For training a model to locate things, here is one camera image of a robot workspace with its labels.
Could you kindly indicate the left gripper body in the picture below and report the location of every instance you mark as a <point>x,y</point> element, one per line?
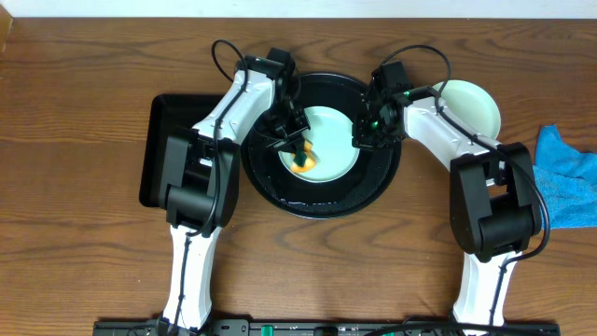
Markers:
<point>289,132</point>

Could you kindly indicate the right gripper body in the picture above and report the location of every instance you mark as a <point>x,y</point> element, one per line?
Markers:
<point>372,133</point>

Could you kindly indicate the green yellow sponge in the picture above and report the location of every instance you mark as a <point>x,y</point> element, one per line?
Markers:
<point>303,160</point>

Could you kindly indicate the light blue plate top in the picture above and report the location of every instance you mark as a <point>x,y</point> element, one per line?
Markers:
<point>331,136</point>

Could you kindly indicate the light blue plate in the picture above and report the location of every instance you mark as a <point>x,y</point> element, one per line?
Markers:
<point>473,105</point>
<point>331,136</point>

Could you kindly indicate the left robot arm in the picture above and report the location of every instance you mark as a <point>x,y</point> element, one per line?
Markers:
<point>199,183</point>

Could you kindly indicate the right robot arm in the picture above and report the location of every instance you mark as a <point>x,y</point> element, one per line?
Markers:
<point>495,205</point>

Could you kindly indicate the black round tray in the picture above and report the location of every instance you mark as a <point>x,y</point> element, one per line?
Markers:
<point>364,183</point>

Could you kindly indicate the black rectangular tray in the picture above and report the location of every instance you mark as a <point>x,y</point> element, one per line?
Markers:
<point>168,112</point>

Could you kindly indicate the blue cloth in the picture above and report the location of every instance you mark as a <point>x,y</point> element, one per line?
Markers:
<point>566,179</point>

